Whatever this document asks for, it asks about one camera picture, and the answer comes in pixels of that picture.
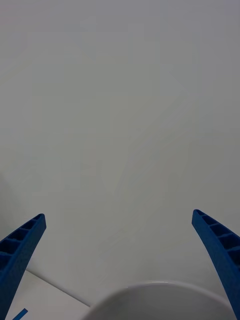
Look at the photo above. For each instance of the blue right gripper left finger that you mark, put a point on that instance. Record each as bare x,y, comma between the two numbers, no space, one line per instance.
20,255

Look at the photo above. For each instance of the grey plastic waste bin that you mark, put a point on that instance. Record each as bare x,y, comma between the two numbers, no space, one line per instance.
160,302

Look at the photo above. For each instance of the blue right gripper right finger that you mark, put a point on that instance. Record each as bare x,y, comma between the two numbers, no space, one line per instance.
220,255

